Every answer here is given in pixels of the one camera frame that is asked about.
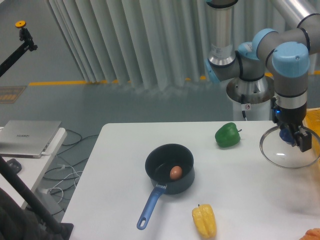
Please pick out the yellow bell pepper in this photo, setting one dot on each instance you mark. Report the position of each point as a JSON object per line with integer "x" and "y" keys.
{"x": 204, "y": 220}

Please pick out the brown egg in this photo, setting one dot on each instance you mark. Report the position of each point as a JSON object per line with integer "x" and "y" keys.
{"x": 176, "y": 173}

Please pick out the green bell pepper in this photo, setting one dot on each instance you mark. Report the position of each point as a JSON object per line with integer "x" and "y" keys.
{"x": 228, "y": 135}

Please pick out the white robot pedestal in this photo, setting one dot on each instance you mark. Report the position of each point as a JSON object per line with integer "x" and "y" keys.
{"x": 251, "y": 100}

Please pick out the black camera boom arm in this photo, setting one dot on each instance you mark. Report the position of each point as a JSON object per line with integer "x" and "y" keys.
{"x": 27, "y": 45}

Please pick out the white pleated curtain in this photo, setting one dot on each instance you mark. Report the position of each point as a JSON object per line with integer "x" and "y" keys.
{"x": 157, "y": 43}

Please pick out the dark pot blue handle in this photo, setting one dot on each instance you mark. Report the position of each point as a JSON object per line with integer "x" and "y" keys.
{"x": 158, "y": 165}

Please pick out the orange object at corner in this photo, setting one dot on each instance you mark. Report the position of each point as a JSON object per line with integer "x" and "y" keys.
{"x": 311, "y": 234}

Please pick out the glass pot lid blue knob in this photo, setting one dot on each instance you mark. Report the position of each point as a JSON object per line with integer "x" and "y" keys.
{"x": 286, "y": 155}

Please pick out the black small object on table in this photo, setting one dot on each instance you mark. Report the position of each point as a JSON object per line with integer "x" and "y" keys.
{"x": 14, "y": 165}

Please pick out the white side table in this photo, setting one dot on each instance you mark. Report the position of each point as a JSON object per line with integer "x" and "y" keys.
{"x": 33, "y": 170}

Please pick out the yellow plastic basket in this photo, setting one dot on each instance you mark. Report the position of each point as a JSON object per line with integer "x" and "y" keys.
{"x": 312, "y": 121}

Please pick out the black tripod pole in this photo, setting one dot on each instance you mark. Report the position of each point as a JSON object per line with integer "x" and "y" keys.
{"x": 63, "y": 229}

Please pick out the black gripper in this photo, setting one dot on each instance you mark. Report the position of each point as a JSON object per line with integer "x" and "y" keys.
{"x": 292, "y": 118}

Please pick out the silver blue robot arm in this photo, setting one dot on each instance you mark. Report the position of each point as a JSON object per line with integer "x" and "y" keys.
{"x": 286, "y": 55}

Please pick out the silver laptop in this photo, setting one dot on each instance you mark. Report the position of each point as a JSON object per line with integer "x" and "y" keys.
{"x": 27, "y": 138}

